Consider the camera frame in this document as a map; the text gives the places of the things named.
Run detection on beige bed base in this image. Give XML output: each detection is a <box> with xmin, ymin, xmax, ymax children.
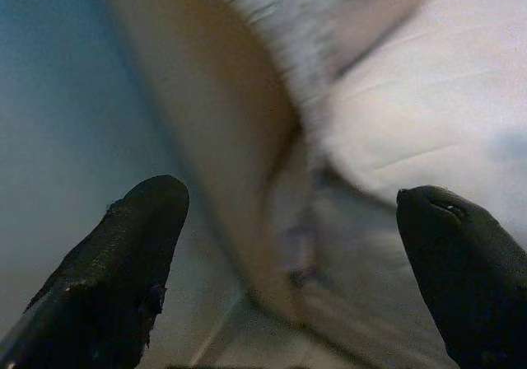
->
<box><xmin>102</xmin><ymin>0</ymin><xmax>330</xmax><ymax>316</ymax></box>

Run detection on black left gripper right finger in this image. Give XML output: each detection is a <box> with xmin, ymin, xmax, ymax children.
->
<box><xmin>395</xmin><ymin>184</ymin><xmax>527</xmax><ymax>369</ymax></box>

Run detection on large damask printed pillow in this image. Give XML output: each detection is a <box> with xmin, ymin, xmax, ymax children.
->
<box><xmin>213</xmin><ymin>0</ymin><xmax>437</xmax><ymax>110</ymax></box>

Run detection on white quilted mattress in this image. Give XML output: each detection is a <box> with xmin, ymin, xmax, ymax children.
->
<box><xmin>320</xmin><ymin>0</ymin><xmax>527</xmax><ymax>246</ymax></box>

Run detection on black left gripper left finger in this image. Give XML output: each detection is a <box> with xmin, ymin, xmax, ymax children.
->
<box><xmin>0</xmin><ymin>174</ymin><xmax>190</xmax><ymax>369</ymax></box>

